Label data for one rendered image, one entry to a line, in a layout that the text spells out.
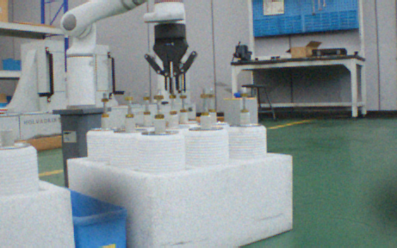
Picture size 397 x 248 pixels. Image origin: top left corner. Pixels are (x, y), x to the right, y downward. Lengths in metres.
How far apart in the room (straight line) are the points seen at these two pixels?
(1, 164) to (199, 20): 6.43
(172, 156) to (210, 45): 6.08
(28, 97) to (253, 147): 2.62
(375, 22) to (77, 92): 5.04
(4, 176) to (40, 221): 0.09
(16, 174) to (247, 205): 0.49
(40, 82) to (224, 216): 2.73
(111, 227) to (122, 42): 7.13
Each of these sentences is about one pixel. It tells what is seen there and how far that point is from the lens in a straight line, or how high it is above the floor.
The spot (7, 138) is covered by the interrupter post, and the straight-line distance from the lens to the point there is 0.78.
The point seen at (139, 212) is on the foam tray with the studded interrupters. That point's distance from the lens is 0.87.
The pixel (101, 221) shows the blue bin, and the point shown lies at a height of 0.11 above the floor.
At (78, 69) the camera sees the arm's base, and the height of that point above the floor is 0.43.
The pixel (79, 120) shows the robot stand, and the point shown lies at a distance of 1.49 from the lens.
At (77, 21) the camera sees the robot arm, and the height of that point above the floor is 0.58.
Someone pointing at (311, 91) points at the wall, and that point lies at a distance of 6.28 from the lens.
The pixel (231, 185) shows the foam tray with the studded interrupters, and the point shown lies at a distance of 0.94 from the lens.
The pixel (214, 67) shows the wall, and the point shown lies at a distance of 6.86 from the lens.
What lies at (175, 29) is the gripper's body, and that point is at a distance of 1.05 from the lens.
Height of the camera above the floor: 0.32
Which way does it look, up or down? 4 degrees down
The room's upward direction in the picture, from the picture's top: 2 degrees counter-clockwise
